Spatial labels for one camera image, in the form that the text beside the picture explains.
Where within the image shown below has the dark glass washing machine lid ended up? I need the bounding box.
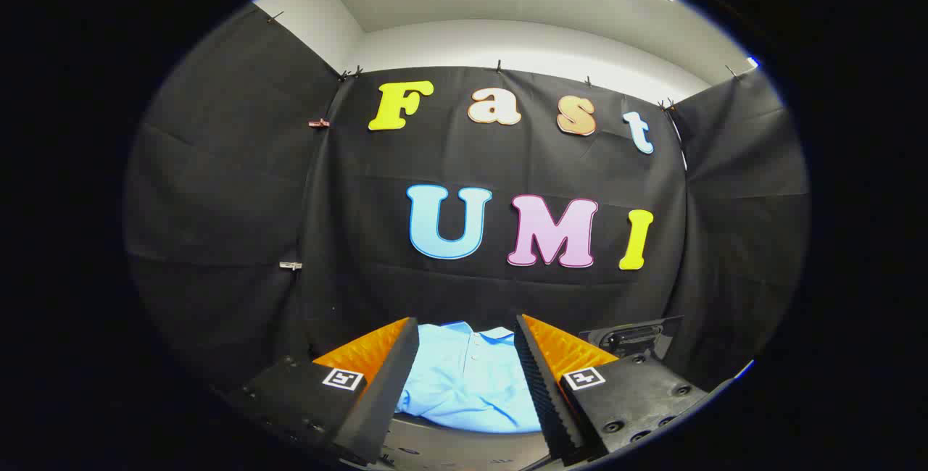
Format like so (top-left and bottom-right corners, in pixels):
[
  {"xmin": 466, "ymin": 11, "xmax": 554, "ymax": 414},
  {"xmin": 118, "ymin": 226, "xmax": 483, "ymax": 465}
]
[{"xmin": 579, "ymin": 315, "xmax": 684, "ymax": 359}]

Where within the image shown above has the light blue polo shirt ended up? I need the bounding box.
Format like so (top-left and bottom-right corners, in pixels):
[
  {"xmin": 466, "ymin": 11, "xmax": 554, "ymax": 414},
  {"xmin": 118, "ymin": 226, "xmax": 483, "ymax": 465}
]
[{"xmin": 395, "ymin": 321, "xmax": 543, "ymax": 434}]

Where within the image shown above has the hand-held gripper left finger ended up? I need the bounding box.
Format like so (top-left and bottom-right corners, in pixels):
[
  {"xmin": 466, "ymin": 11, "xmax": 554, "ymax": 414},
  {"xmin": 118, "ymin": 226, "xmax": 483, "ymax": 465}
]
[{"xmin": 225, "ymin": 317, "xmax": 421, "ymax": 466}]

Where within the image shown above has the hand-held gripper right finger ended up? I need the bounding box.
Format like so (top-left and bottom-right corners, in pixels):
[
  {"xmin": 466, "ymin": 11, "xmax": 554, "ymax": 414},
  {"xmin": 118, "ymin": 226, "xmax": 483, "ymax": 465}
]
[{"xmin": 513, "ymin": 314, "xmax": 710, "ymax": 467}]

